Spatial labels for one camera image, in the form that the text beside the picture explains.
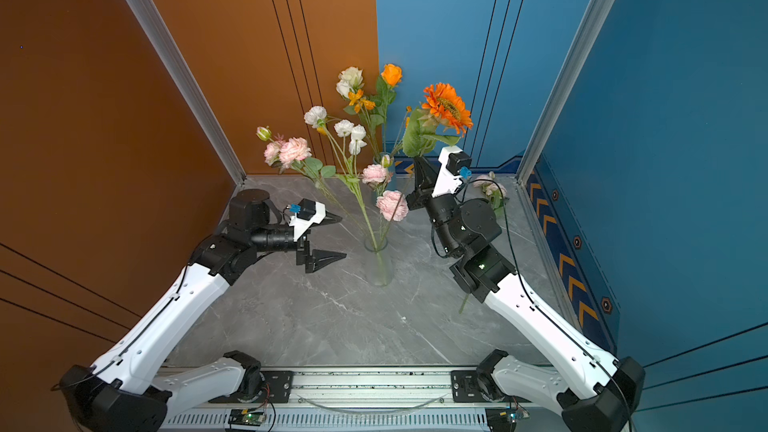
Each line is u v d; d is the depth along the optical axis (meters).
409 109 0.92
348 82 0.86
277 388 0.74
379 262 0.84
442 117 0.46
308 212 0.54
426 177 0.53
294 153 0.63
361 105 0.87
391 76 0.88
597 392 0.37
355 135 0.77
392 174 0.74
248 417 0.71
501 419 0.70
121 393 0.37
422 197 0.51
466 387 0.72
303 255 0.61
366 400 0.73
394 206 0.68
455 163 0.46
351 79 0.87
